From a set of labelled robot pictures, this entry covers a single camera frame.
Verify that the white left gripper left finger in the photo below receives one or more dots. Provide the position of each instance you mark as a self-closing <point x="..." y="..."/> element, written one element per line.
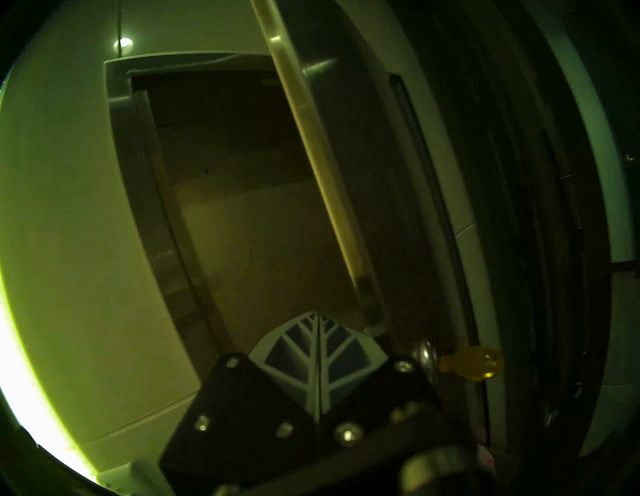
<point x="290" y="360"/>

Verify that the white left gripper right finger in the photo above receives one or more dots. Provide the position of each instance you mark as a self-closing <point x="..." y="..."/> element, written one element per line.
<point x="350" y="360"/>

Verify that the small gold key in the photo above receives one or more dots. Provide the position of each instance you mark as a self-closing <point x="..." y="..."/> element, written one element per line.
<point x="475" y="362"/>

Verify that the stainless towel dispenser door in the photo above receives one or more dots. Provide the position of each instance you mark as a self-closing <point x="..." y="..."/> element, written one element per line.
<point x="360" y="150"/>

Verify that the bright vertical light strip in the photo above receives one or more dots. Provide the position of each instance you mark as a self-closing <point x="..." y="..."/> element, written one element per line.
<point x="20" y="400"/>

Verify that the white wall power outlet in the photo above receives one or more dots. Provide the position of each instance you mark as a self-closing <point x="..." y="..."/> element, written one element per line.
<point x="130" y="480"/>

